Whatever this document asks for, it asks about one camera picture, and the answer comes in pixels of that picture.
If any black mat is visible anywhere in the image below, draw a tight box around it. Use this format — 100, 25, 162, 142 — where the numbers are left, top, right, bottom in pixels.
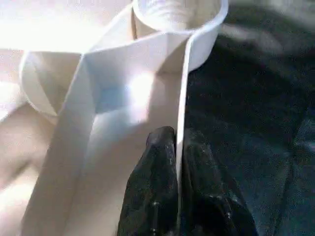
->
178, 0, 315, 236

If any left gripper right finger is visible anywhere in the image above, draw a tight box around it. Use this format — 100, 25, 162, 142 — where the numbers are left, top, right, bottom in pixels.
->
178, 128, 259, 236

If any white plastic table top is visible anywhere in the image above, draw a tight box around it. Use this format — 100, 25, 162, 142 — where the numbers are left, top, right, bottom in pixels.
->
0, 0, 230, 236

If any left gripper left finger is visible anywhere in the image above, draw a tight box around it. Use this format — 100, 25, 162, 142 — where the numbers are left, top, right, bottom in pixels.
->
116, 126, 179, 236

